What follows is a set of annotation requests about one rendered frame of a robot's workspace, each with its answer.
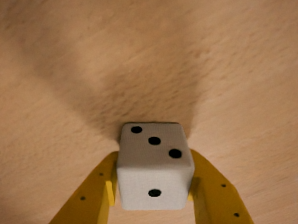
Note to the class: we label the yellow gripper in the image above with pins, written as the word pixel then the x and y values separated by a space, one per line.
pixel 215 198

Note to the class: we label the white die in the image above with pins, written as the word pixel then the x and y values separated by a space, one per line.
pixel 154 167

